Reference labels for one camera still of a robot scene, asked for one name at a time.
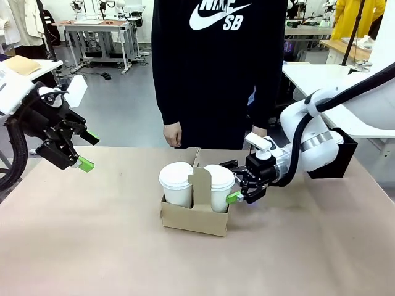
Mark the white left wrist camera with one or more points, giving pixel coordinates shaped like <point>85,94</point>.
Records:
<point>77,91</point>

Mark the black box behind right arm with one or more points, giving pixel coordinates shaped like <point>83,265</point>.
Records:
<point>336,160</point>

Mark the brown cardboard cup carrier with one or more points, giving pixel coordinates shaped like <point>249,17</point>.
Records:
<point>194,219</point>

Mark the person in yellow jacket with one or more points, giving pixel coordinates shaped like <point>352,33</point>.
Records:
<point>355,21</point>

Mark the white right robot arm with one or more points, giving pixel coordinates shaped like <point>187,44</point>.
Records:
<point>314,148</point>

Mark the white side table with envelopes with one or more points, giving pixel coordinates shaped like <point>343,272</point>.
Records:
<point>46,66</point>

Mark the grey background table with robots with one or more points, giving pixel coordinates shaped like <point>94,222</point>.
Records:
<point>305,32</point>

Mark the white lidded paper cup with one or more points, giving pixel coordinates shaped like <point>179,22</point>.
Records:
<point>176,185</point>

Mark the person's black Nike hoodie torso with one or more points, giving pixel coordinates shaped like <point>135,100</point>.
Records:
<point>216,77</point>

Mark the wooden top background table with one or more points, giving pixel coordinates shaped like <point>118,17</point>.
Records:
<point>348,49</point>

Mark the large brown paper envelope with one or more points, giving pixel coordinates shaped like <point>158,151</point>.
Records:
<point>24,65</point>

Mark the white coat on mannequin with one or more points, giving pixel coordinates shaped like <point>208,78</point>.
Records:
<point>26,18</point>

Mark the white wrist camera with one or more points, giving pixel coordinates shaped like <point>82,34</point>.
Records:
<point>77,91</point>
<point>262,145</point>

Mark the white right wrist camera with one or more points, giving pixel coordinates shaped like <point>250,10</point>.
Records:
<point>262,145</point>

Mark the black object on floor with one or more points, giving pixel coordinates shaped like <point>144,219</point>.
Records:
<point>105,76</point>

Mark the person's right forearm black sleeve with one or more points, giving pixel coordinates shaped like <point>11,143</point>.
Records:
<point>166,92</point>

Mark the person's left forearm black sleeve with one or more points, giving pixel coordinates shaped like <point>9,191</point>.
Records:
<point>265,101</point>

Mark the person's left hand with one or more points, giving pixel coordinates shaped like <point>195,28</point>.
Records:
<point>258,131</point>

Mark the grey background workbench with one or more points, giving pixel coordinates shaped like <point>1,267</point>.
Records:
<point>102,34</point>

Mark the black camera stand pole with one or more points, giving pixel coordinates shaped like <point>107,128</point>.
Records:
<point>351,34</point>

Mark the black tripod pole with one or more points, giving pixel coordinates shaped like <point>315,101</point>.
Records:
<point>49,34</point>

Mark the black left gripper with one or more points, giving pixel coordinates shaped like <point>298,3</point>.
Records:
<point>40,120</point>

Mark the person's right hand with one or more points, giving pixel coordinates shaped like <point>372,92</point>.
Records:
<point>172,135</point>

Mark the white table beside right arm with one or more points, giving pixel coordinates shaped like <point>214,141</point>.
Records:
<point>308,80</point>

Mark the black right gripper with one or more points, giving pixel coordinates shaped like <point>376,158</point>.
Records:
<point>262,169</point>

